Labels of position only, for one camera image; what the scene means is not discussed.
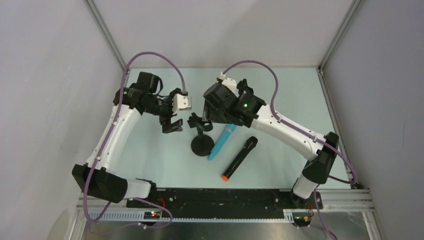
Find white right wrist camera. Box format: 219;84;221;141
217;72;238;95

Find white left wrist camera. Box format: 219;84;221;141
172;93;192;114

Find black microphone orange tip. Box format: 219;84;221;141
221;136;258;182

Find right controller board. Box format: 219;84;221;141
293;216;313;228

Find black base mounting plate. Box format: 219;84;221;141
147;188;323;220

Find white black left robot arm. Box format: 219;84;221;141
71;71;192;203

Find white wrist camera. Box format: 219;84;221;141
172;93;192;114
217;72;238;95

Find black microphone stand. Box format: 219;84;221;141
187;112;215;157
236;78;254;97

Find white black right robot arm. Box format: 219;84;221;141
203;82;339;208

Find controller board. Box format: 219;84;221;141
143;210;163;221
293;216;313;228

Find white slotted cable duct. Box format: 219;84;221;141
86;210;295;223

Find blue microphone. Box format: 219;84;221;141
207;124;237;161

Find left controller board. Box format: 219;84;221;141
143;210;163;221

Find aluminium frame rail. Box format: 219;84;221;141
76;188;377;212

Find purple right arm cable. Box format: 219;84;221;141
222;59;359;240

